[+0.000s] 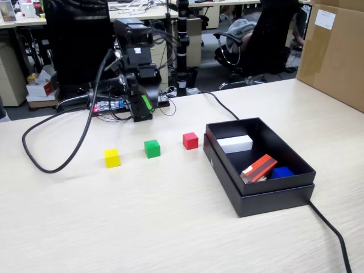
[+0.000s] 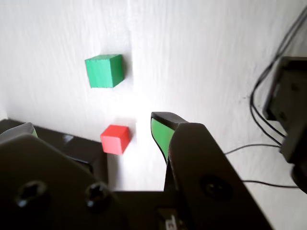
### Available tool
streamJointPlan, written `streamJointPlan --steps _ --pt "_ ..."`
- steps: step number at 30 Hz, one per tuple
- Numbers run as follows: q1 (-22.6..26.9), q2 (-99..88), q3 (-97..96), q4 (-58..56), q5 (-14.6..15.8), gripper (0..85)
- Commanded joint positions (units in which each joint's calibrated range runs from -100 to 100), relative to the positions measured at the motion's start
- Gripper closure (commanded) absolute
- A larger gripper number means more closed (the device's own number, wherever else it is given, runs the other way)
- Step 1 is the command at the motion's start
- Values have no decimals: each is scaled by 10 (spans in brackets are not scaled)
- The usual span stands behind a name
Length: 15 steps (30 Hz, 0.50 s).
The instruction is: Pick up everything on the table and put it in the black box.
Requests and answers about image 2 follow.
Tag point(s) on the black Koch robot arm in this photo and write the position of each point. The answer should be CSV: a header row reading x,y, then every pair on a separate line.
x,y
292,95

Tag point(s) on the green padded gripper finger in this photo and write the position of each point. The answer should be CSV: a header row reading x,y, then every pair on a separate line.
x,y
204,167

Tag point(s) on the black cardboard box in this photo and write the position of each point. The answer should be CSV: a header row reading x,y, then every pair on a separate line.
x,y
84,148

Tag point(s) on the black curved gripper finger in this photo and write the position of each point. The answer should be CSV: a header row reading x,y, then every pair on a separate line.
x,y
48,187

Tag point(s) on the green wooden cube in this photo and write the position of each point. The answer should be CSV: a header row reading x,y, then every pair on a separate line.
x,y
103,72

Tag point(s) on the red wooden cube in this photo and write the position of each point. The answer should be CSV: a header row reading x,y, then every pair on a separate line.
x,y
114,141

